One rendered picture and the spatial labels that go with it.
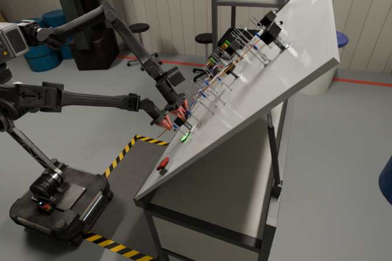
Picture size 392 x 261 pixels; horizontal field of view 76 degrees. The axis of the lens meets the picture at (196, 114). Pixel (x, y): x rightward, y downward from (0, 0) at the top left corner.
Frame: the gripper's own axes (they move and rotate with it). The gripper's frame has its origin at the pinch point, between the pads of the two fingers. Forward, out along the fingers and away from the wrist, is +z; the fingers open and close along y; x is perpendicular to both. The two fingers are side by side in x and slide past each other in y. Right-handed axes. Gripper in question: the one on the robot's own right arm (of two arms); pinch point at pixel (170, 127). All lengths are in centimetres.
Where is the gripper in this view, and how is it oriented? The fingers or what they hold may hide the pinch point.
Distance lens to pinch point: 129.9
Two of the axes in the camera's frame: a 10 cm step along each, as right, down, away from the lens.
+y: 4.6, -6.7, 5.8
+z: 6.6, 7.0, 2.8
